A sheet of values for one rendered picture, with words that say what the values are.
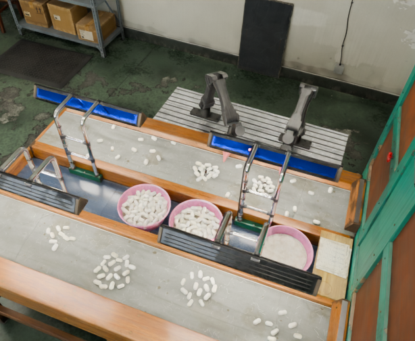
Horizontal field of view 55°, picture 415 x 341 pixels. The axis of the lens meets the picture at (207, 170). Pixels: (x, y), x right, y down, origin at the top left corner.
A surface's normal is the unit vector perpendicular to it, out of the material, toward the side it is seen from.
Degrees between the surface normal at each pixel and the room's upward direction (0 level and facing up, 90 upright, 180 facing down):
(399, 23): 90
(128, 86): 0
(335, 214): 0
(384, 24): 90
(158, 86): 0
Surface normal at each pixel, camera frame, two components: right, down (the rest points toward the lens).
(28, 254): 0.02, -0.65
